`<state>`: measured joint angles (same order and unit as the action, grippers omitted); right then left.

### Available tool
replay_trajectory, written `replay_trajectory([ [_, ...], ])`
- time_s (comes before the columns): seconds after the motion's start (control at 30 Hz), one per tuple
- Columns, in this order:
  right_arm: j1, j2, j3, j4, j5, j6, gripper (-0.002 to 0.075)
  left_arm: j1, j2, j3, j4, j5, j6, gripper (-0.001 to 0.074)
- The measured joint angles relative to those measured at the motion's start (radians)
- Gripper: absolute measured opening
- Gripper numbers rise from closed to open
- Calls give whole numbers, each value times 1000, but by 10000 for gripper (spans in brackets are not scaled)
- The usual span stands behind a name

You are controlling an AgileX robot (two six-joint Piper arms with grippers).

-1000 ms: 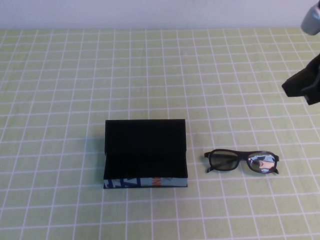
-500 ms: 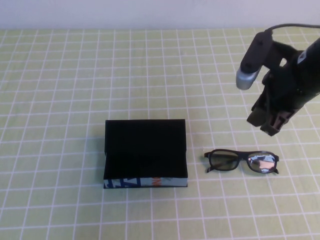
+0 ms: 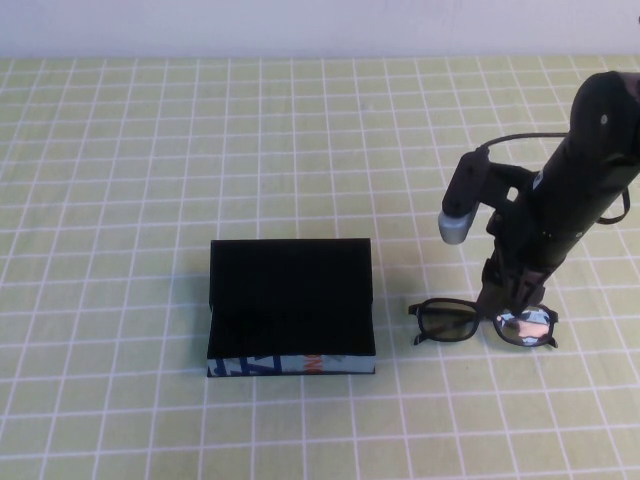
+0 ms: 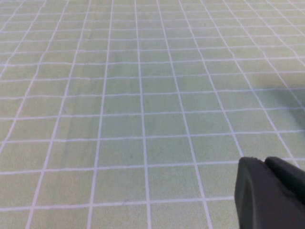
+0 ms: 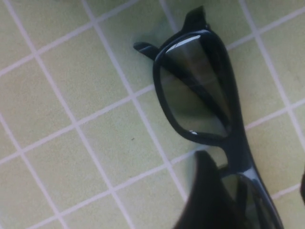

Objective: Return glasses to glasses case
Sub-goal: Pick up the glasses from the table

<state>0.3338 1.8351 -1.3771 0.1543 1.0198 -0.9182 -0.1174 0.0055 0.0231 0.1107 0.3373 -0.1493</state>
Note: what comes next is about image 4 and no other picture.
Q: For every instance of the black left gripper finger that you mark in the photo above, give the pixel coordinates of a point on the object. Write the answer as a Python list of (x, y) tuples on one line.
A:
[(267, 195)]

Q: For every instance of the green white-checked tablecloth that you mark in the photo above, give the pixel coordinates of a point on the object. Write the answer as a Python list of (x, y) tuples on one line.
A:
[(119, 95)]

